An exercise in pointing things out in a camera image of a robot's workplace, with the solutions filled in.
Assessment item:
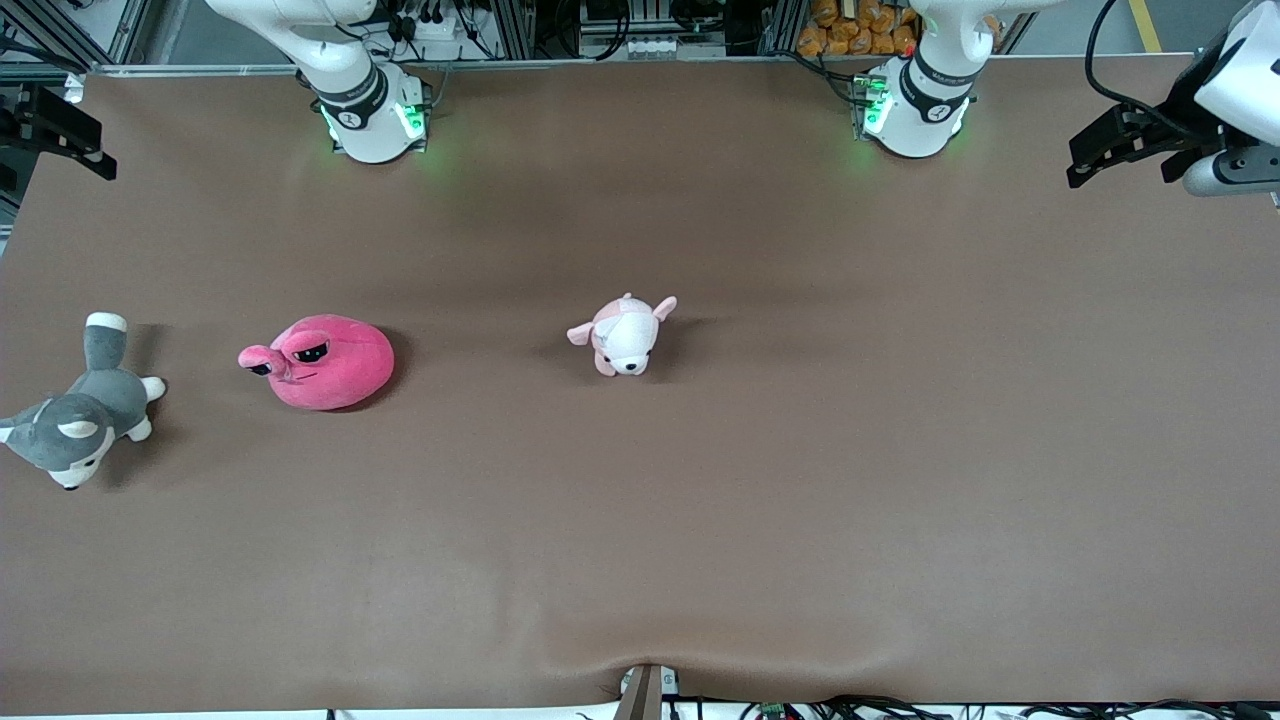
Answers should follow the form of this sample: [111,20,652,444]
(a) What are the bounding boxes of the round pink plush toy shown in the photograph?
[238,314,395,412]

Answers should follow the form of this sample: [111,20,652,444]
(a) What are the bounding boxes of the dark green round object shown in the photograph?
[0,35,81,73]

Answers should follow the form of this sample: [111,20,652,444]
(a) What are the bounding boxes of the grey white plush husky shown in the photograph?
[0,312,167,491]

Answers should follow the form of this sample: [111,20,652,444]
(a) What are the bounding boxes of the orange snack bags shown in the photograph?
[797,0,919,57]

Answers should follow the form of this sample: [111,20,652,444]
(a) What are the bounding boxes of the white pink plush dog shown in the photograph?
[566,293,679,378]

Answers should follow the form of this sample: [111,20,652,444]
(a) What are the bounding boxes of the brown table mat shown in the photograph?
[0,62,1280,713]

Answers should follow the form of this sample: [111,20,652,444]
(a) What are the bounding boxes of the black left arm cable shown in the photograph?
[1085,0,1201,131]

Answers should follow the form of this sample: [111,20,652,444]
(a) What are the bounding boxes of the aluminium frame posts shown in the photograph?
[0,0,151,73]

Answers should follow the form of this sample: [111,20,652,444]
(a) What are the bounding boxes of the grey front camera mount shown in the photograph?
[615,663,681,720]

